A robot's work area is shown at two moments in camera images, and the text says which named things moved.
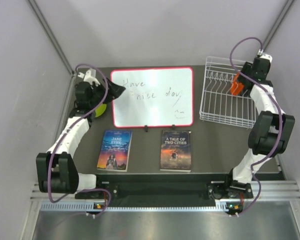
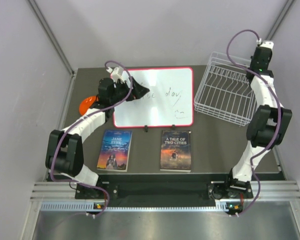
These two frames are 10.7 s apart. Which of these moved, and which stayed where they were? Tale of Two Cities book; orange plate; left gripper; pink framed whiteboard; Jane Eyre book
Moved: left gripper; orange plate
Stayed: pink framed whiteboard; Jane Eyre book; Tale of Two Cities book
